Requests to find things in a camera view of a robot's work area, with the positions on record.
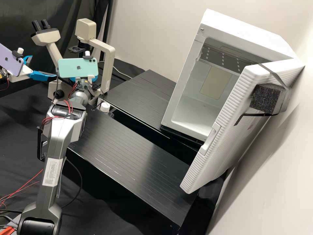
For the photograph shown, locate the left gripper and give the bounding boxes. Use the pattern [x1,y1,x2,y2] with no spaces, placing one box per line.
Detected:
[9,55,57,83]

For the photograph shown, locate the cream microscope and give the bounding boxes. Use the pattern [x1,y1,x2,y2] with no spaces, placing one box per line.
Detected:
[30,18,116,102]

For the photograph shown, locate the black platform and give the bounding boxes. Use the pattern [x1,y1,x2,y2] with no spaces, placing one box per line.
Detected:
[37,111,200,233]
[97,69,205,152]

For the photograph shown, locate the incubator door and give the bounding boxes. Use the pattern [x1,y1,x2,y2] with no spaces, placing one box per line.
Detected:
[180,58,306,195]

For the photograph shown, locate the white incubator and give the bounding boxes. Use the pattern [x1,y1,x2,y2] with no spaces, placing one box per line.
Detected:
[160,8,295,144]

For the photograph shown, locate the right wrist camera phone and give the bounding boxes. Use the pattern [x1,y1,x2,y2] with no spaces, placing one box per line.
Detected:
[58,51,99,84]

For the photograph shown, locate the wrist camera phone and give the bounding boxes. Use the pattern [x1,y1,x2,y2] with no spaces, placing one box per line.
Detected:
[0,43,25,77]
[58,51,99,84]

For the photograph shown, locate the left wrist camera phone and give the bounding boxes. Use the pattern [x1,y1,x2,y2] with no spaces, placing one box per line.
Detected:
[0,43,25,77]

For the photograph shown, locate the white cable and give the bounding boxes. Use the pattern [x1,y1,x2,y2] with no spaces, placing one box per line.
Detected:
[113,67,134,80]

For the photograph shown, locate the black cable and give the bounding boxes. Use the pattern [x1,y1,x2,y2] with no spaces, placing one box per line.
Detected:
[60,156,83,209]

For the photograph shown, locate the red wire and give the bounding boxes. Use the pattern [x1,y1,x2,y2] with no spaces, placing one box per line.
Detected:
[0,169,44,200]
[0,180,39,205]

